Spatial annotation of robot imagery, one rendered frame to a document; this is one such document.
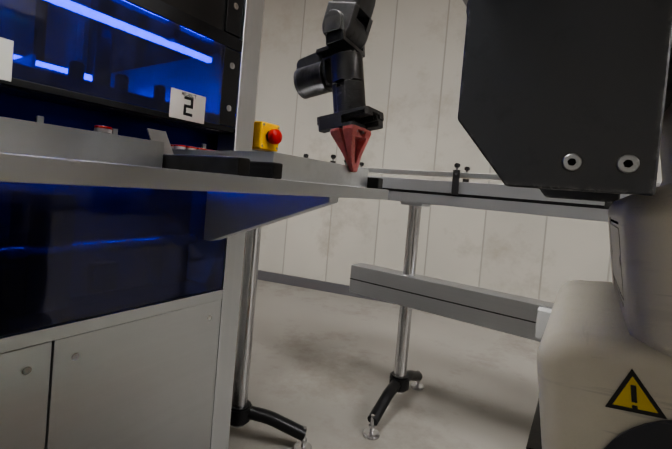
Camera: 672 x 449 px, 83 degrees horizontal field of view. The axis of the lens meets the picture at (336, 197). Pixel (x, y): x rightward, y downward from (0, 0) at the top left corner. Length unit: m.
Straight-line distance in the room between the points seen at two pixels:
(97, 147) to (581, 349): 0.48
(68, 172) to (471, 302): 1.34
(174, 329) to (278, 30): 3.07
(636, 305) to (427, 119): 2.86
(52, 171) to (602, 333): 0.38
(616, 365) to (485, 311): 1.23
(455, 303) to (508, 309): 0.18
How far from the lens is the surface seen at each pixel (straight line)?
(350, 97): 0.66
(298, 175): 0.55
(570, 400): 0.28
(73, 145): 0.50
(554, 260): 3.10
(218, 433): 1.17
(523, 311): 1.47
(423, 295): 1.55
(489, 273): 3.07
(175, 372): 0.99
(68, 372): 0.87
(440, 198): 1.47
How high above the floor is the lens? 0.88
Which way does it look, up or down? 1 degrees down
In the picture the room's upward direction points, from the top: 5 degrees clockwise
